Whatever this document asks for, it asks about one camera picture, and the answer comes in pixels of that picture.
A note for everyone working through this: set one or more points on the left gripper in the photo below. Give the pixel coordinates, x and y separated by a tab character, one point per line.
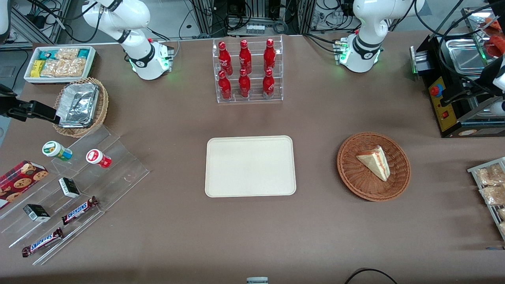
486	77

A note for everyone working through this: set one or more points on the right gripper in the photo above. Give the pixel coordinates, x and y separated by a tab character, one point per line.
16	109

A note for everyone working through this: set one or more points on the triangle sandwich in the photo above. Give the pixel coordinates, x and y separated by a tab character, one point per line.
375	162

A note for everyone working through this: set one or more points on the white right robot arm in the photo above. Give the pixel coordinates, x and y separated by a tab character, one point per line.
136	23

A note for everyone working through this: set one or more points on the deep wicker basket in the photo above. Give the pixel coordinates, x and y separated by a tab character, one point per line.
103	106

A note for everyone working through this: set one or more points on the shallow round wicker basket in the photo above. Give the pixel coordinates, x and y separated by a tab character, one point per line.
355	177

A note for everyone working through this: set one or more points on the beige rectangular tray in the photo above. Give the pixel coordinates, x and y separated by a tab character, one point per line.
250	166

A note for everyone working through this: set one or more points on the black glass food warmer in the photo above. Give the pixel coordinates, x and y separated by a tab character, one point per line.
446	114

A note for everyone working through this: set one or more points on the stacked foil trays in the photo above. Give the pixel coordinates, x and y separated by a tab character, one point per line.
78	104

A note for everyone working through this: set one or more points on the steel pan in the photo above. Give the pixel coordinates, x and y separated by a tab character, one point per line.
465	57

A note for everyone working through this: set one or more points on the green-lidded cup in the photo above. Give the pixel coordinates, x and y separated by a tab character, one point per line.
55	150

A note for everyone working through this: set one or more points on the yellow snack packet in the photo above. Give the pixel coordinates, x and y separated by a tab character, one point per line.
37	68

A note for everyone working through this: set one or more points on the clear cracker bag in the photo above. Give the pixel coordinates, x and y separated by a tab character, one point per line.
63	68
67	53

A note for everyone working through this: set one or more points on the teal snack packet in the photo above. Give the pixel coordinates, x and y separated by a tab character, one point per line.
47	54
83	53

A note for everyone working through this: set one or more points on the red food item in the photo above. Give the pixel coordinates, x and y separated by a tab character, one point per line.
493	23
496	45

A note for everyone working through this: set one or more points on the white snack bin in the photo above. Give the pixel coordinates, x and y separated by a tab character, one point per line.
91	59

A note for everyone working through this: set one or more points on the red-lidded cup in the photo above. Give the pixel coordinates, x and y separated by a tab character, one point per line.
98	157

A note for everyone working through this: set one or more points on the red cookie box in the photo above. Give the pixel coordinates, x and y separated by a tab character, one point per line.
19	182

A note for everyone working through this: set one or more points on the small black box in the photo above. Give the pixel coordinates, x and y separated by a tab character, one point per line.
36	213
69	187

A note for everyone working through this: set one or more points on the rice cracker snack packet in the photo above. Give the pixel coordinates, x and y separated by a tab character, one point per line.
487	175
493	195
502	213

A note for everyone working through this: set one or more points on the clear acrylic stepped display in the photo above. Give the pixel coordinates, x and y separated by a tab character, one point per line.
118	165

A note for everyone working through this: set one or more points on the snickers bar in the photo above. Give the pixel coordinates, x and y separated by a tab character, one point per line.
79	210
42	242

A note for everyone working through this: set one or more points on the red cola bottle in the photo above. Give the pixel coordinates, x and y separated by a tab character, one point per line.
225	87
268	85
269	55
244	85
245	58
225	59

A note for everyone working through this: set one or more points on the clear acrylic bottle rack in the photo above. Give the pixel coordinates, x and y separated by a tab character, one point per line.
256	96

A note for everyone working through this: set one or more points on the white power strip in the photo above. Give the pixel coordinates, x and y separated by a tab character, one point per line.
255	28

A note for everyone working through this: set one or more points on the grey device edge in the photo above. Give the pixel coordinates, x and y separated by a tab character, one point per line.
257	281

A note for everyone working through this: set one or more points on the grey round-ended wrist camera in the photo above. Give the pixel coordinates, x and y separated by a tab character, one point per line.
499	107

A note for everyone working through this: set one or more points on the aluminium frame rack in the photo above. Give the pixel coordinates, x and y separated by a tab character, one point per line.
31	35
252	12

